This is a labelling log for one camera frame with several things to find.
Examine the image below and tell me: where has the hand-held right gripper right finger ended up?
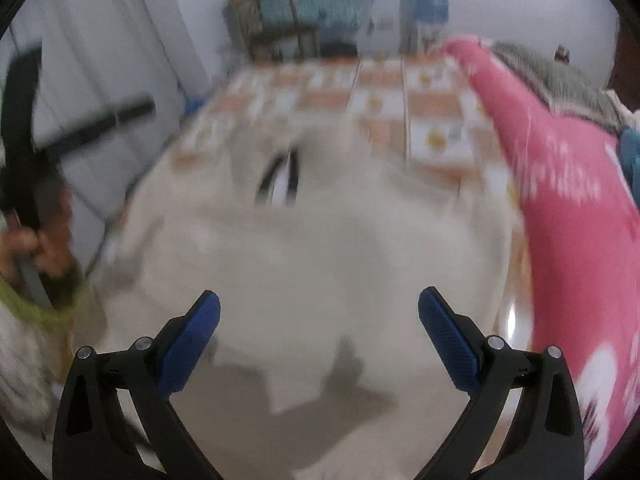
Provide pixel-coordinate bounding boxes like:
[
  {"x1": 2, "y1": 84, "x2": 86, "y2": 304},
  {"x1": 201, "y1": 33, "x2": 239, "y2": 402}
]
[{"x1": 417, "y1": 286, "x2": 585, "y2": 480}]

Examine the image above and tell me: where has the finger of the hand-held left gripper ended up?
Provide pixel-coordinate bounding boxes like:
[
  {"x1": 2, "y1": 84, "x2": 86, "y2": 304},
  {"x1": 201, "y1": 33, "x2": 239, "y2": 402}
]
[{"x1": 35, "y1": 99, "x2": 156, "y2": 157}]

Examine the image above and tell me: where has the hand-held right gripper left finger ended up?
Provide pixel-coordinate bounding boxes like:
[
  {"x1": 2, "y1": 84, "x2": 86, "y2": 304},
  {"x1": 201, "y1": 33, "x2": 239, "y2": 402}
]
[{"x1": 52, "y1": 290, "x2": 222, "y2": 480}]

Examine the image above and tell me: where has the beige sweatshirt with black print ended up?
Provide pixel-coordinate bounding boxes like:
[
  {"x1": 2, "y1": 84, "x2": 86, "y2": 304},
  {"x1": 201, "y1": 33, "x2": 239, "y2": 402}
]
[{"x1": 95, "y1": 125, "x2": 522, "y2": 480}]

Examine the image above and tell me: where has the person's left forearm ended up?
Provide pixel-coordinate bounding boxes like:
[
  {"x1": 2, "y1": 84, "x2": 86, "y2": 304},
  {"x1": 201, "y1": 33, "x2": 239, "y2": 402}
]
[{"x1": 0, "y1": 265, "x2": 90, "y2": 441}]

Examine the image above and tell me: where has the person's left hand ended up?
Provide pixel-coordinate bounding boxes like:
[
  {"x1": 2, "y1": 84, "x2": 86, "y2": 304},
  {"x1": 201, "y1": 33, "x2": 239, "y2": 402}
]
[{"x1": 0, "y1": 180, "x2": 82, "y2": 282}]

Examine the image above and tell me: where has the white curtain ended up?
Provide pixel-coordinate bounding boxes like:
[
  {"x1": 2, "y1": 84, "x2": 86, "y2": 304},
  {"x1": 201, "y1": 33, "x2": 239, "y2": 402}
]
[{"x1": 0, "y1": 0, "x2": 213, "y2": 271}]

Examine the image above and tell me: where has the pink printed blanket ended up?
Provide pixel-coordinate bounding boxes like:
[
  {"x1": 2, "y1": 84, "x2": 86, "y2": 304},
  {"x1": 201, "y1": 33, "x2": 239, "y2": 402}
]
[{"x1": 442, "y1": 35, "x2": 640, "y2": 476}]

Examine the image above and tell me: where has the wooden chair with dark seat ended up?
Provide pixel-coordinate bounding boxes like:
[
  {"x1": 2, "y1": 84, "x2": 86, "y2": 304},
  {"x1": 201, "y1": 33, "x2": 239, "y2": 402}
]
[{"x1": 230, "y1": 0, "x2": 322, "y2": 62}]

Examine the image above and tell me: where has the orange checkered bed sheet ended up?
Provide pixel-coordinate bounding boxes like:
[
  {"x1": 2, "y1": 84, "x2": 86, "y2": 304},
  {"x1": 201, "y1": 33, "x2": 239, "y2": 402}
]
[{"x1": 170, "y1": 52, "x2": 522, "y2": 201}]

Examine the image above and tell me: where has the grey blanket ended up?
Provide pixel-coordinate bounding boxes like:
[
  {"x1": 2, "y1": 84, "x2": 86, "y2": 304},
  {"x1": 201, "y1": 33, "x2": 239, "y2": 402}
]
[{"x1": 492, "y1": 42, "x2": 627, "y2": 127}]

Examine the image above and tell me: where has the white water dispenser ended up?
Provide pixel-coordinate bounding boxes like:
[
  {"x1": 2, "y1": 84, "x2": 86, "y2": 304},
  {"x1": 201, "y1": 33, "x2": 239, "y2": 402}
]
[{"x1": 400, "y1": 19, "x2": 442, "y2": 56}]

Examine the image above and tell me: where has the brown wooden door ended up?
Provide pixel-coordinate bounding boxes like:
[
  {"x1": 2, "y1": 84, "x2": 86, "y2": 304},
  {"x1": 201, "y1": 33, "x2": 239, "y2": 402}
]
[{"x1": 607, "y1": 10, "x2": 640, "y2": 107}]

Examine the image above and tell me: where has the blue water bottle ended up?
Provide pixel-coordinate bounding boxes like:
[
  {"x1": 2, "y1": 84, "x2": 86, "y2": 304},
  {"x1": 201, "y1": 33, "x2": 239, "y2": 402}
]
[{"x1": 412, "y1": 0, "x2": 450, "y2": 26}]

